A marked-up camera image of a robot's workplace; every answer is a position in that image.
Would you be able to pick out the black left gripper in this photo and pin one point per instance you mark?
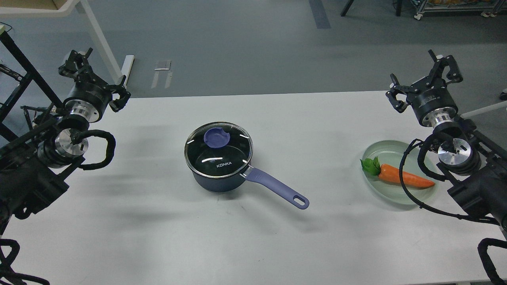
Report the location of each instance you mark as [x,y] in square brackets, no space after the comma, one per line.
[88,98]

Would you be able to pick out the orange toy carrot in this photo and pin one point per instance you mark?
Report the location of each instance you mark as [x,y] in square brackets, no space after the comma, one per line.
[391,174]

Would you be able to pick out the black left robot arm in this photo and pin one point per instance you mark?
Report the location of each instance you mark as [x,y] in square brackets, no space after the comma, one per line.
[34,166]

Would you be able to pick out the blue saucepan with handle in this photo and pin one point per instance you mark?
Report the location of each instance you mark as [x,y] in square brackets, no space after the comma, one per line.
[252,174]

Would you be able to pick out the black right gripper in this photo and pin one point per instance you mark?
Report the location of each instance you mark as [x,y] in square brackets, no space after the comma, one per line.
[433,101]

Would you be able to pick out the white table leg frame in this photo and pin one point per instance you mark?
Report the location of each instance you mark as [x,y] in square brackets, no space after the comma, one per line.
[62,8]

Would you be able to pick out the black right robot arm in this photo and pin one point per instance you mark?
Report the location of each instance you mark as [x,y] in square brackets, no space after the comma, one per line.
[455,151]

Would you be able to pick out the glass pot lid blue knob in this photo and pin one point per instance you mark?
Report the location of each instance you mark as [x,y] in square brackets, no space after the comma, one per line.
[218,150]

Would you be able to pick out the metal cart with casters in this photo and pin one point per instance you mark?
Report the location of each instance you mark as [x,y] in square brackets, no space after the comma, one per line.
[485,8]

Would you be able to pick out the black metal rack frame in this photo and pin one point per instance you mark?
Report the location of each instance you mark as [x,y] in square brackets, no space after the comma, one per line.
[31,75]

